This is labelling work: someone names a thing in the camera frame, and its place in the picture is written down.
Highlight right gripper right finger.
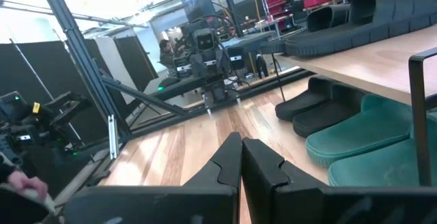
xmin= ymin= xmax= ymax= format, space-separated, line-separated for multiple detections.
xmin=242 ymin=137 xmax=437 ymax=224

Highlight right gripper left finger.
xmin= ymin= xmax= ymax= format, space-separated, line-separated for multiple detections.
xmin=64 ymin=131 xmax=243 ymax=224

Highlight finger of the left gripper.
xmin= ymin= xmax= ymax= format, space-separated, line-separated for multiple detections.
xmin=227 ymin=45 xmax=246 ymax=71
xmin=174 ymin=57 xmax=193 ymax=79

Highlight black rubber slide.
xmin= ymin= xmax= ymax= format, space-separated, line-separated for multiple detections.
xmin=285 ymin=0 xmax=437 ymax=58
xmin=274 ymin=75 xmax=335 ymax=122
xmin=261 ymin=4 xmax=352 ymax=55
xmin=292 ymin=83 xmax=368 ymax=139

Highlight green rubber slide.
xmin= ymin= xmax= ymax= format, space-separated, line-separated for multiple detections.
xmin=328 ymin=113 xmax=437 ymax=187
xmin=305 ymin=94 xmax=414 ymax=167

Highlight wooden shelf black metal legs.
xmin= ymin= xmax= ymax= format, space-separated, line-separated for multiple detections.
xmin=270 ymin=23 xmax=437 ymax=188

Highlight person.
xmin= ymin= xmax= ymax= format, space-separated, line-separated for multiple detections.
xmin=158 ymin=38 xmax=178 ymax=70

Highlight grey background table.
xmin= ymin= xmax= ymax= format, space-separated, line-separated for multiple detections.
xmin=221 ymin=30 xmax=278 ymax=57

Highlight black partition panel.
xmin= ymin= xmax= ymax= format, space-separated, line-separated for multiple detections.
xmin=0 ymin=40 xmax=110 ymax=145
xmin=113 ymin=35 xmax=160 ymax=92

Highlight black device yellow tag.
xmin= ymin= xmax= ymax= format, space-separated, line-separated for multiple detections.
xmin=0 ymin=89 xmax=94 ymax=156

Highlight person's hand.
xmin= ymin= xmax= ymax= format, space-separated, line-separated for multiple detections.
xmin=6 ymin=170 xmax=49 ymax=201

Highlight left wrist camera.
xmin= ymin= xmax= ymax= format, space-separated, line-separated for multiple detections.
xmin=191 ymin=28 xmax=219 ymax=53

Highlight black aluminium table frame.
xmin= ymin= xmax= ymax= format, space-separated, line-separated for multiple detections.
xmin=35 ymin=0 xmax=310 ymax=160

